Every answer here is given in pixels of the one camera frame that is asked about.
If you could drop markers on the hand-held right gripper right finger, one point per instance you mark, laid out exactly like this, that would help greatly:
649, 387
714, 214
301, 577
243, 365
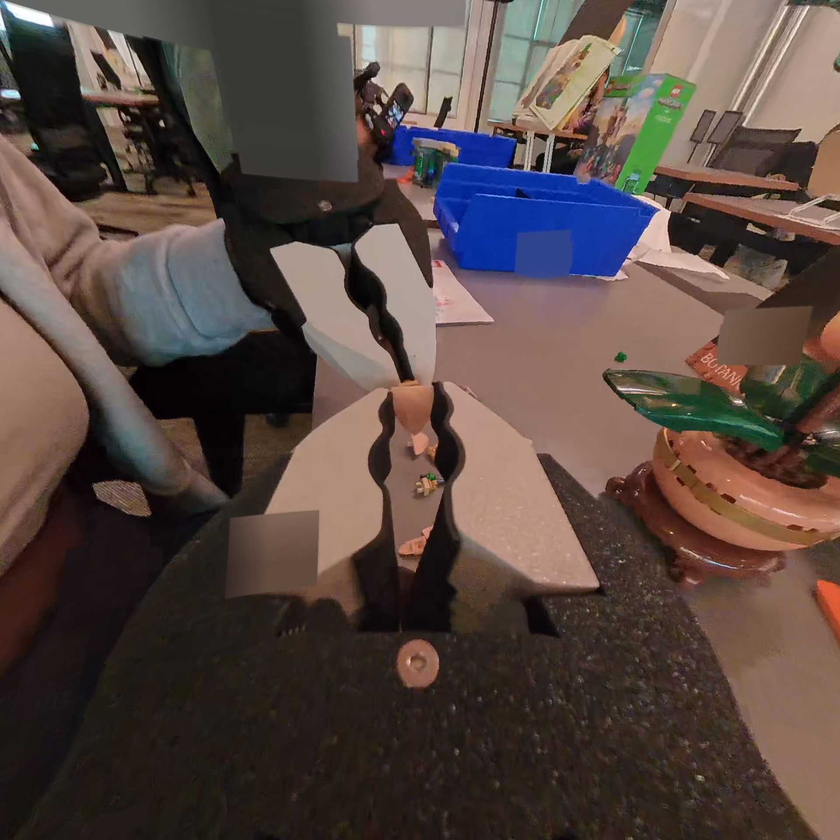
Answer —
512, 505

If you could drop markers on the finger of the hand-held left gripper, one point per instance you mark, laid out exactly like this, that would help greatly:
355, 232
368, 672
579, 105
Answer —
321, 295
407, 289

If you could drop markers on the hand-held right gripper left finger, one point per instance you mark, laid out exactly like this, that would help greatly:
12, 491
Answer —
341, 472

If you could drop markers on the pile of small toy bricks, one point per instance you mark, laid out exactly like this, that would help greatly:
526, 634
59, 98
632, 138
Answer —
430, 484

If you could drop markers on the tan flower brick assembly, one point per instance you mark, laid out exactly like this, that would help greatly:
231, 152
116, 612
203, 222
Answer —
413, 403

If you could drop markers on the person's left forearm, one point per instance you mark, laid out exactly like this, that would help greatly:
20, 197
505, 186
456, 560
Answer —
164, 289

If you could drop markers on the grey desk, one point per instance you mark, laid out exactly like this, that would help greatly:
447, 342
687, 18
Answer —
558, 341

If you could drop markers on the office desk with black legs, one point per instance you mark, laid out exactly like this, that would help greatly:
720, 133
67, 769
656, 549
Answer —
754, 197

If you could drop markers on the small colourful brick model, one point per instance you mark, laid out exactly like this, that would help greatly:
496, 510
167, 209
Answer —
433, 161

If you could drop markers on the blue plastic bin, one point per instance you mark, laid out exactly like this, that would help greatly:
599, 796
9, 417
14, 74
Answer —
525, 210
472, 145

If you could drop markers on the phone on stand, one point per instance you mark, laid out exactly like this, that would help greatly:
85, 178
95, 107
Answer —
394, 105

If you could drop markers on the toy brick potted plant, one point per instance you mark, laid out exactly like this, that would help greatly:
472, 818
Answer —
722, 499

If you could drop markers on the dark orchid picture box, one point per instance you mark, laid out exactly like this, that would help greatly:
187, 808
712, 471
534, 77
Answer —
712, 369

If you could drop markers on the black office chair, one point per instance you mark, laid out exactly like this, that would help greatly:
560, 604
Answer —
52, 118

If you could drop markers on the leaning toy set boxes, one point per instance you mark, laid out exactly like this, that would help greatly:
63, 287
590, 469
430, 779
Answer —
571, 79

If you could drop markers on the green toy set box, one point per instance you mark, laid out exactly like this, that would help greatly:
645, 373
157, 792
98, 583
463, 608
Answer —
643, 131

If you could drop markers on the orange brick separator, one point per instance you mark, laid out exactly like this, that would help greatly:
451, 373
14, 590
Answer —
830, 607

